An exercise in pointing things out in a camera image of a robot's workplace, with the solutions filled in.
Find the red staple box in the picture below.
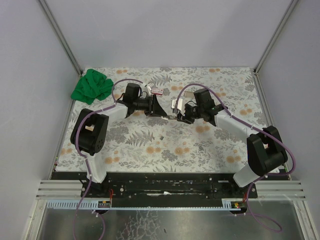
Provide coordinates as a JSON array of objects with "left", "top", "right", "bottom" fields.
[{"left": 151, "top": 87, "right": 164, "bottom": 96}]

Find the loose staple strip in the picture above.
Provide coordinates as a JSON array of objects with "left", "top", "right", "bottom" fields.
[{"left": 184, "top": 90, "right": 195, "bottom": 98}]

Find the green cloth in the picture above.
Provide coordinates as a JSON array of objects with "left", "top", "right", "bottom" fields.
[{"left": 70, "top": 68, "right": 114, "bottom": 105}]

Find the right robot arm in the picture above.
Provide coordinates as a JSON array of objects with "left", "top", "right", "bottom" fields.
[{"left": 171, "top": 88, "right": 288, "bottom": 188}]

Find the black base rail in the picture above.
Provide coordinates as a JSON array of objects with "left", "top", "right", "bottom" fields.
[{"left": 49, "top": 171, "right": 271, "bottom": 208}]

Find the floral table mat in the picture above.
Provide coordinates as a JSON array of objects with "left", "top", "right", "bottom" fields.
[{"left": 53, "top": 66, "right": 270, "bottom": 174}]

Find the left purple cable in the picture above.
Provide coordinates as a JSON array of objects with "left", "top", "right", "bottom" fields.
[{"left": 72, "top": 78, "right": 148, "bottom": 240}]

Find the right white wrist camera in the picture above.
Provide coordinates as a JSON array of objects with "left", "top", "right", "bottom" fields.
[{"left": 171, "top": 98, "right": 186, "bottom": 114}]

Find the small white stapler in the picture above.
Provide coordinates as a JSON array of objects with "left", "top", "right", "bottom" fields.
[{"left": 161, "top": 115, "right": 178, "bottom": 121}]

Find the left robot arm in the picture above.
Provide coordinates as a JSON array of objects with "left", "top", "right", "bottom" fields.
[{"left": 70, "top": 83, "right": 168, "bottom": 184}]

